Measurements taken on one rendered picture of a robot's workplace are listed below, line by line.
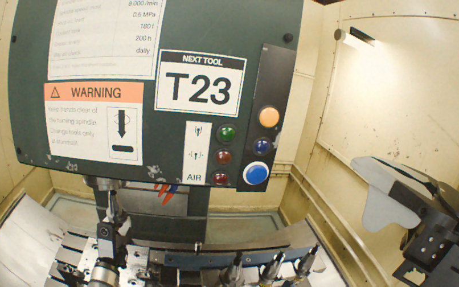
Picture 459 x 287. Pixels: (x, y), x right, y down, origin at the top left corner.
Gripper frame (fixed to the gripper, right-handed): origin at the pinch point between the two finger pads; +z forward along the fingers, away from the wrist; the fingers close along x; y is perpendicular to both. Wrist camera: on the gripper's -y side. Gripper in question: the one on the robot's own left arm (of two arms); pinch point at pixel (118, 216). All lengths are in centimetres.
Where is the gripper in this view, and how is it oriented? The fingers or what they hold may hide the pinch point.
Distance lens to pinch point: 66.8
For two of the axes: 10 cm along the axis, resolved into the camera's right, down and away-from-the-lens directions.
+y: -1.5, 9.2, 3.7
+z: -1.8, -3.9, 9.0
